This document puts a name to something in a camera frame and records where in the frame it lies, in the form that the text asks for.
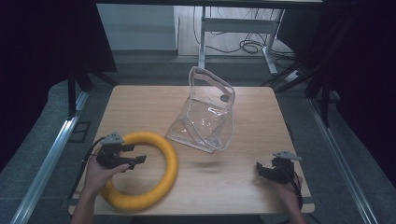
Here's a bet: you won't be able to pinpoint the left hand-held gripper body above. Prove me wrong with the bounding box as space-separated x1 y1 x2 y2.
95 131 132 170

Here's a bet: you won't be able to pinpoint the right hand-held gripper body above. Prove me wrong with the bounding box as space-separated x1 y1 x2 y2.
264 150 304 185

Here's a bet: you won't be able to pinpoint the yellow foam ring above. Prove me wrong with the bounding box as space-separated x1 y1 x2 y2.
99 131 179 214

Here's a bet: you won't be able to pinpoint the person's left hand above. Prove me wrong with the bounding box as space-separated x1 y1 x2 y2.
81 154 131 200

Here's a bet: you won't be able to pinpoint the clear plastic bag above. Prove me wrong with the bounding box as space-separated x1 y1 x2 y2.
164 65 236 154

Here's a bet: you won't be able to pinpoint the black metal stand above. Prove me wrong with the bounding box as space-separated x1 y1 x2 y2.
261 59 332 128
66 68 120 119

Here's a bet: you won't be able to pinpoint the white power strip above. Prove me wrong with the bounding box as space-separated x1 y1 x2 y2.
284 69 304 84

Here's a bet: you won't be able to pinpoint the black curtain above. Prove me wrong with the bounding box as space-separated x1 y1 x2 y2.
0 0 119 174
276 0 396 180

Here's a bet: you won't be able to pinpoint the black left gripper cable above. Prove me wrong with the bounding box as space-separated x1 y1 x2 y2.
67 136 107 201

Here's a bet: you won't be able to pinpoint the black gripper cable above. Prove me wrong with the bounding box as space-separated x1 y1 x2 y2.
67 136 107 201
288 169 304 210

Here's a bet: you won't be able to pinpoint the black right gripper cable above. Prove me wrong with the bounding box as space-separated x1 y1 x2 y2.
288 169 304 210

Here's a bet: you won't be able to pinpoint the black square floor frame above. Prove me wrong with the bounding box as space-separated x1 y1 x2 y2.
68 120 92 144

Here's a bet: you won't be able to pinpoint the aluminium floor rail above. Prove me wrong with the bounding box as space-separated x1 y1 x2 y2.
305 97 379 224
9 91 91 224

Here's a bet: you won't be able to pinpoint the black floor cables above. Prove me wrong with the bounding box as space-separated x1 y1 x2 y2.
191 6 297 62

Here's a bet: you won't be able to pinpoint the white metal desk frame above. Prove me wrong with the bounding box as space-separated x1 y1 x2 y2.
197 5 286 77

